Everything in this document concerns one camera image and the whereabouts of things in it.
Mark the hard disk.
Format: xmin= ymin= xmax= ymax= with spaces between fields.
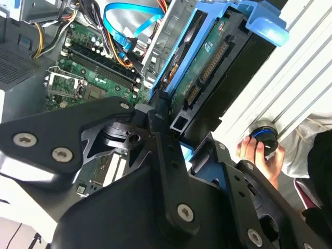
xmin=149 ymin=0 xmax=290 ymax=187

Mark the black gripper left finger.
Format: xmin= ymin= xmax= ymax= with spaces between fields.
xmin=0 ymin=89 xmax=196 ymax=236

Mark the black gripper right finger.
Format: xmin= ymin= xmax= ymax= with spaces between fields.
xmin=207 ymin=134 xmax=328 ymax=249

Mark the round black tool blue ring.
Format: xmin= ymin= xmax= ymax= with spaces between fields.
xmin=248 ymin=118 xmax=280 ymax=157

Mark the person's bare hand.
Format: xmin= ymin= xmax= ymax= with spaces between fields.
xmin=236 ymin=136 xmax=286 ymax=190

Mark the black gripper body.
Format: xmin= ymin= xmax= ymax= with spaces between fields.
xmin=50 ymin=126 xmax=242 ymax=249

